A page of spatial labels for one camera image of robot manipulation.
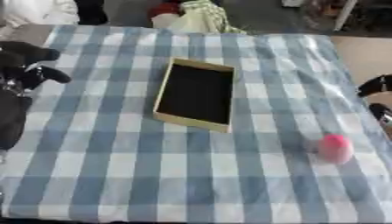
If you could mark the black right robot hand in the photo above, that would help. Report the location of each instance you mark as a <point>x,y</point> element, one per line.
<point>375,86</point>

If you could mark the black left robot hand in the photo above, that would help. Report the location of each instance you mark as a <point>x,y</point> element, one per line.
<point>23,62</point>

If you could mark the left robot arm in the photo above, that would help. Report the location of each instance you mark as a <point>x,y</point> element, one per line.
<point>11,116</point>

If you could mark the tan cardboard box black inside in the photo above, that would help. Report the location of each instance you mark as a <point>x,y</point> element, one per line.
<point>196,93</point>

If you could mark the white bag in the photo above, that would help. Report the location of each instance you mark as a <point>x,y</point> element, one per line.
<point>41,11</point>

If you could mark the pink egg-shaped toy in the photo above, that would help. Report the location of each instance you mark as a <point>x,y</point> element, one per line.
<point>335,148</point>

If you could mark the white pole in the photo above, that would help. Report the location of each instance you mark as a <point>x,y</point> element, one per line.
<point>345,14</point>

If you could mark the red round object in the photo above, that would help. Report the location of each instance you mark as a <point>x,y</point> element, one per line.
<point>164,9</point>

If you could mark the green white checked cloth pile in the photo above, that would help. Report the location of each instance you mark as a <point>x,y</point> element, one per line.
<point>207,16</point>

